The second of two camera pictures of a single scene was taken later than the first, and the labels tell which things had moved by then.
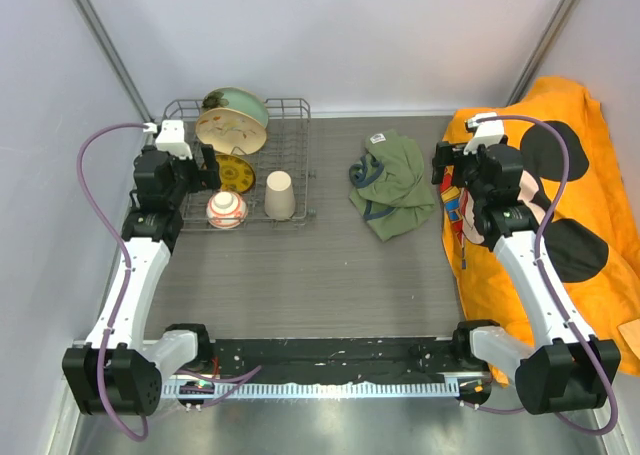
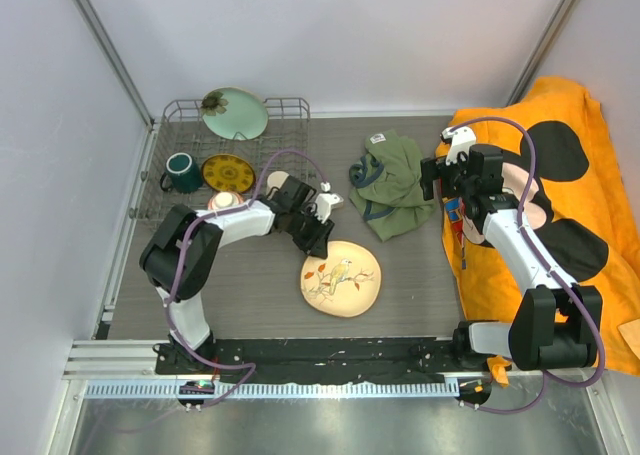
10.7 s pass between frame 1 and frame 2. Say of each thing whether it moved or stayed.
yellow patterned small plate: stayed
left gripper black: moved
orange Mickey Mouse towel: stayed
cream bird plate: moved
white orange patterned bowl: stayed
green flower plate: stayed
